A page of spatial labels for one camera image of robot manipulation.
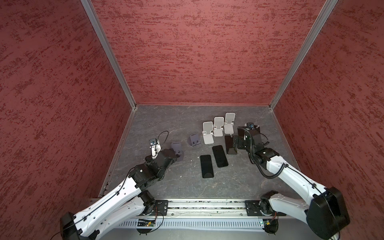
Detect black phone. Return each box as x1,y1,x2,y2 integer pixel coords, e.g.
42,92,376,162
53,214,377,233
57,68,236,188
225,135,238,155
200,155,214,179
212,145,229,168

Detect white phone stand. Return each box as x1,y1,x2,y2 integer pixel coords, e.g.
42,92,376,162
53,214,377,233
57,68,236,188
202,122,214,145
224,113,236,135
213,117,225,137

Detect black phone back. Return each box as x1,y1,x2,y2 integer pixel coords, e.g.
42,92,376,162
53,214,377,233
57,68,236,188
212,145,229,168

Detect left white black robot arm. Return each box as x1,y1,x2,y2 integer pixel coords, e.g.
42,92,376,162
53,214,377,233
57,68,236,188
59,149,183,240

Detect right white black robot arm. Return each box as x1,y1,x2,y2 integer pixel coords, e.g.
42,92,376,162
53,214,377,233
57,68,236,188
234,123,351,240

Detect grey round-base phone stand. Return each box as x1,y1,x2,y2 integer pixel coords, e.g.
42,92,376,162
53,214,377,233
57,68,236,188
189,134,201,147

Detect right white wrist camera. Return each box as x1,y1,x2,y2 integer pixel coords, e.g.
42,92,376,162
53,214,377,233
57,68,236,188
246,122,255,130

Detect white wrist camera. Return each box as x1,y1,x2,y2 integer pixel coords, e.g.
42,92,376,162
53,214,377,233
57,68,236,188
246,122,255,130
150,138,162,160

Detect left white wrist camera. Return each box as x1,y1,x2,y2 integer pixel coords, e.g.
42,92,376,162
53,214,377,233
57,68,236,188
150,138,162,160

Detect aluminium front rail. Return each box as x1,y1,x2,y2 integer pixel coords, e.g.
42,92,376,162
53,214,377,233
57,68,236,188
86,197,331,219

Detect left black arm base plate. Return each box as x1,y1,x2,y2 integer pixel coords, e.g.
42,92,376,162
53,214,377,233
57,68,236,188
142,200,169,217

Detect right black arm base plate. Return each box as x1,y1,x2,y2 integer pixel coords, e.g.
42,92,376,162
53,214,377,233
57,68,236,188
245,200,286,217

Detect white slotted cable duct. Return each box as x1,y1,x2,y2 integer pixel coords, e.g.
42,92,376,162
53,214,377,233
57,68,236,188
117,218,265,232

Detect left aluminium corner post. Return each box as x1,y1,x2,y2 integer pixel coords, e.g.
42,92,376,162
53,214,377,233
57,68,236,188
81,0,137,112

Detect aluminium corner post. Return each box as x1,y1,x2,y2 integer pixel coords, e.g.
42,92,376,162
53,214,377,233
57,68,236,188
81,0,137,112
269,0,338,112

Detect right aluminium corner post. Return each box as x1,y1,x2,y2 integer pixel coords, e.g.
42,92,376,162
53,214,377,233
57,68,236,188
269,0,338,112

